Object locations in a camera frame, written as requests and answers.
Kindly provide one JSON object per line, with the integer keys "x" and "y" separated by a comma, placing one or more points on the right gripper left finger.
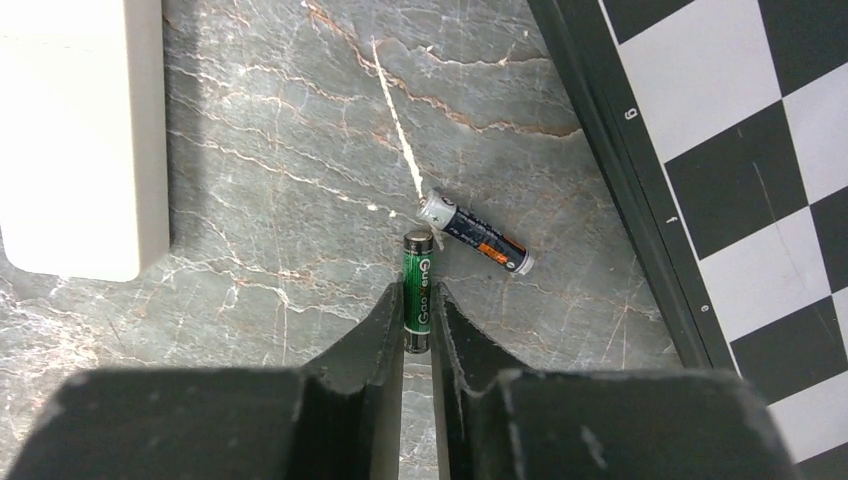
{"x": 336, "y": 417}

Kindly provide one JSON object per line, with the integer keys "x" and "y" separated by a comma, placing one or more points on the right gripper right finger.
{"x": 498, "y": 418}

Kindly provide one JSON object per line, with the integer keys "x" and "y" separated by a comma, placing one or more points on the green battery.
{"x": 417, "y": 261}

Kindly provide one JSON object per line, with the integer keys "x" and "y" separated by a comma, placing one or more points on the black battery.
{"x": 458, "y": 222}

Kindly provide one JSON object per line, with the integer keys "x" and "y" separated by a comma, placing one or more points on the slim white remote control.
{"x": 84, "y": 187}

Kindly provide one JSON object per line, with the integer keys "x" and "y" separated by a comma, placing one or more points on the black white chessboard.
{"x": 721, "y": 130}

